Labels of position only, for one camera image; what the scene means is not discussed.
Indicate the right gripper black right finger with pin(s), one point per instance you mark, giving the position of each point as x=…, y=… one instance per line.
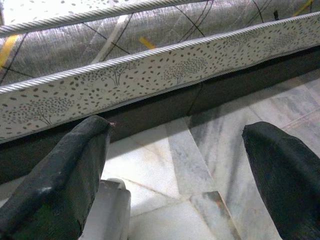
x=290, y=180

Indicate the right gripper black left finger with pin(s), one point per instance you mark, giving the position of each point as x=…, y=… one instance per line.
x=57, y=180

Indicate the grey patterned mattress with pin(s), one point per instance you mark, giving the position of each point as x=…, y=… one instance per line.
x=150, y=70

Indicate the dark bed frame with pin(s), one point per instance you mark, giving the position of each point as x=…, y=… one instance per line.
x=162, y=110

